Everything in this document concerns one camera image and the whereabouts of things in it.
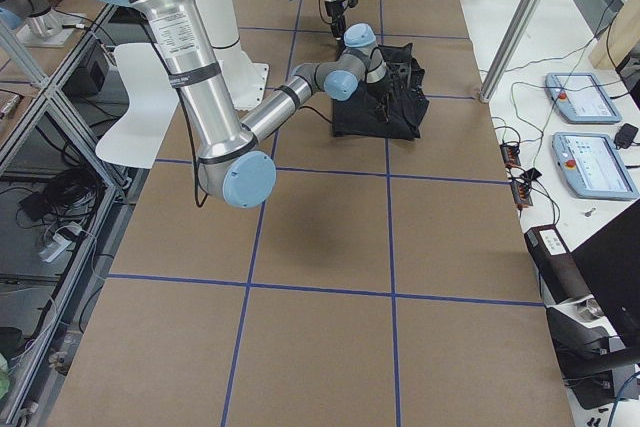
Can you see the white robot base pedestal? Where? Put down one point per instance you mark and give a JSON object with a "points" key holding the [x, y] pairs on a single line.
{"points": [[245, 79]]}

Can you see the lower teach pendant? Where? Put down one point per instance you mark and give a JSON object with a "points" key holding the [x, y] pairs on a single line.
{"points": [[591, 166]]}

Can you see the aluminium frame post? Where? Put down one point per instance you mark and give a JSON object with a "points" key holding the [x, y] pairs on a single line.
{"points": [[514, 33]]}

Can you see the black graphic t-shirt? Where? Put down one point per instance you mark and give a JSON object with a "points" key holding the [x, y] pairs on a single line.
{"points": [[395, 110]]}

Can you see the white chair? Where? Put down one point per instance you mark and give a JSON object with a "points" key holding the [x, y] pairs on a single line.
{"points": [[135, 139]]}

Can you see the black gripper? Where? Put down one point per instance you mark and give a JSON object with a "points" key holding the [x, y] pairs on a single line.
{"points": [[336, 10], [378, 89]]}

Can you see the black monitor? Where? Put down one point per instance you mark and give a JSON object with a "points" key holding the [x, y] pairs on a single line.
{"points": [[609, 263]]}

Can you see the upper teach pendant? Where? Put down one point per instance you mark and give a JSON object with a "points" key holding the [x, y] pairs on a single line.
{"points": [[580, 99]]}

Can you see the teach pendant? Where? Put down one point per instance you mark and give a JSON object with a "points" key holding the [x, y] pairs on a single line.
{"points": [[591, 166], [580, 99]]}

